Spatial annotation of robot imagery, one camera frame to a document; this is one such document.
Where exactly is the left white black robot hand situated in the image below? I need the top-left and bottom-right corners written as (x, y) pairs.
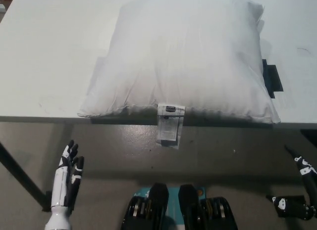
top-left (44, 139), bottom-right (85, 230)

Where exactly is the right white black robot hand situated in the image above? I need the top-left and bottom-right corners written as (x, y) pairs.
top-left (266, 144), bottom-right (317, 221)

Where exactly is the white pillow with label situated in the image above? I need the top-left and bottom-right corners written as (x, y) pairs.
top-left (76, 0), bottom-right (282, 149)

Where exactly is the black slanted table leg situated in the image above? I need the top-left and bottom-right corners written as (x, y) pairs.
top-left (0, 140), bottom-right (48, 206)

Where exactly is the black tape patch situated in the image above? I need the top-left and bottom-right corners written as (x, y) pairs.
top-left (261, 58), bottom-right (284, 99)

